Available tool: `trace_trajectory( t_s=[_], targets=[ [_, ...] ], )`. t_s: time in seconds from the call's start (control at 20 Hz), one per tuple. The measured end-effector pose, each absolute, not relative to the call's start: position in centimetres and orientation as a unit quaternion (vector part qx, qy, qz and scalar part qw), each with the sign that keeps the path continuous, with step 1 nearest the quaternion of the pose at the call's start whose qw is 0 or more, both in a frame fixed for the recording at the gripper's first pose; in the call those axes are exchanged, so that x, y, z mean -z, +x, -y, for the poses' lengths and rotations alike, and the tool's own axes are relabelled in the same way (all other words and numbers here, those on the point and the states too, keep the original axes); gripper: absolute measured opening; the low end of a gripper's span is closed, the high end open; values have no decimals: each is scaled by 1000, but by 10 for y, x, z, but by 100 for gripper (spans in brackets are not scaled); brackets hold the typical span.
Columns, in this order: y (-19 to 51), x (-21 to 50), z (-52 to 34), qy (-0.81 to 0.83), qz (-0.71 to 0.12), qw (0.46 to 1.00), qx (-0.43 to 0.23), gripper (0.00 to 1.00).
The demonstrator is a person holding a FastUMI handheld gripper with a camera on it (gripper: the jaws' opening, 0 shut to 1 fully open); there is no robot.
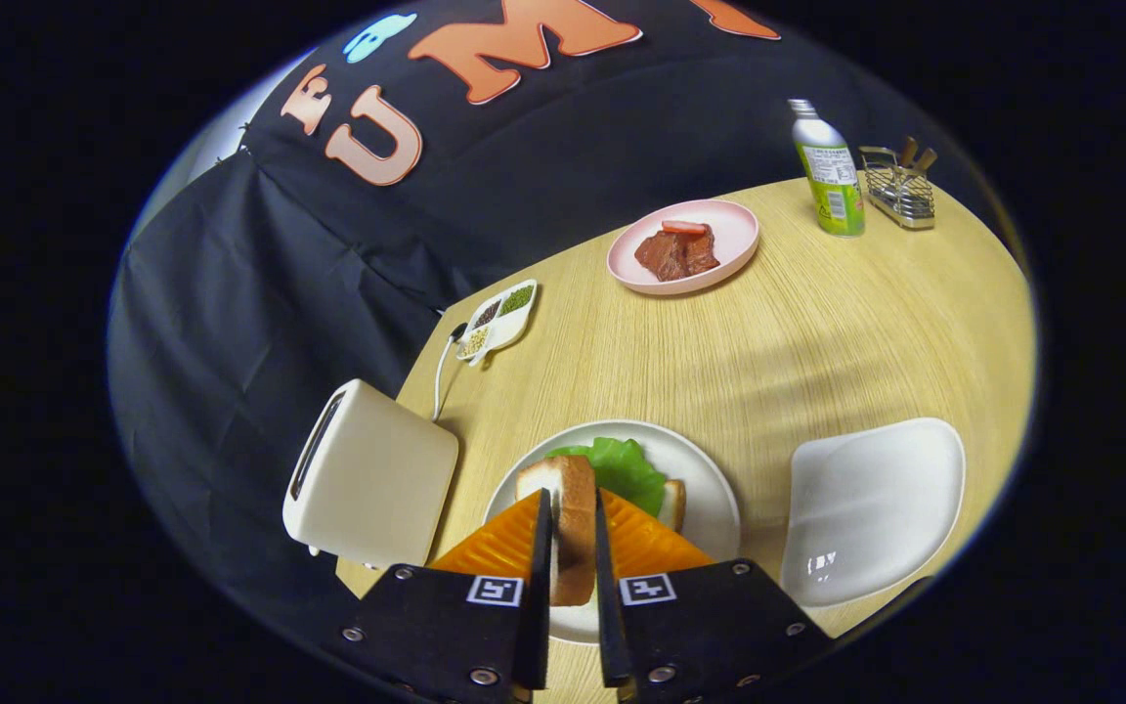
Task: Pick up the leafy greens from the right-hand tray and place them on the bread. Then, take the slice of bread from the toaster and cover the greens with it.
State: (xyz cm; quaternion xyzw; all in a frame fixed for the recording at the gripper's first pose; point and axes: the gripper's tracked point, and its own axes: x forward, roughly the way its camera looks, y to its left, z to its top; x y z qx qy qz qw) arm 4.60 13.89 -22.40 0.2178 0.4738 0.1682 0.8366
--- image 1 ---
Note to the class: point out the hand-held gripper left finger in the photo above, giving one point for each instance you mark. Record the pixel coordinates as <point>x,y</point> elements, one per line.
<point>536,587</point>

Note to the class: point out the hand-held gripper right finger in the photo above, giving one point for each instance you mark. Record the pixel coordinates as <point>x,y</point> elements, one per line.
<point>607,587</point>

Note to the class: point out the thick white bread slice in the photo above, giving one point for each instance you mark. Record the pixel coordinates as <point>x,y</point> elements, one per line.
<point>575,518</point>

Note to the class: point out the green lettuce leaf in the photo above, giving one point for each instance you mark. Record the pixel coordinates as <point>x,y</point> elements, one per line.
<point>627,469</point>

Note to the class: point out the thin toast slice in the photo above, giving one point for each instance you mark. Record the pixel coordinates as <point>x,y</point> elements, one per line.
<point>672,504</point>

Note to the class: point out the round white plate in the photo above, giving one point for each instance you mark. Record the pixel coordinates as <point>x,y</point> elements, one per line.
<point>710,508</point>

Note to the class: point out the white toaster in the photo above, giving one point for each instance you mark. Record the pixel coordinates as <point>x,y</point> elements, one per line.
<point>377,479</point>

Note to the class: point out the square white plate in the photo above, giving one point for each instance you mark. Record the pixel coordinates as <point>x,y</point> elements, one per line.
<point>866,508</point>

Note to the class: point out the white divided condiment dish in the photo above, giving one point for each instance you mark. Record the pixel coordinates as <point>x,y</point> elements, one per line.
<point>499,318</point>

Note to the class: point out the brown meat piece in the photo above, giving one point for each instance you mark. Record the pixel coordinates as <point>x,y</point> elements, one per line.
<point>671,256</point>

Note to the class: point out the red sausage slice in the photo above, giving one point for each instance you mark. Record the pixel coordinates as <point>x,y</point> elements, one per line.
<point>683,227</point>

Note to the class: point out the pink plate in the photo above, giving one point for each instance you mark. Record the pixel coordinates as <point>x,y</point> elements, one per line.
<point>734,240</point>

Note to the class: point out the black backdrop cloth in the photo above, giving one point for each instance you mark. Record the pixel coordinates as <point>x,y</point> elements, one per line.
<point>328,254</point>

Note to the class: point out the green label metal bottle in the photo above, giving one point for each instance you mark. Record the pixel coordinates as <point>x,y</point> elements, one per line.
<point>832,176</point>

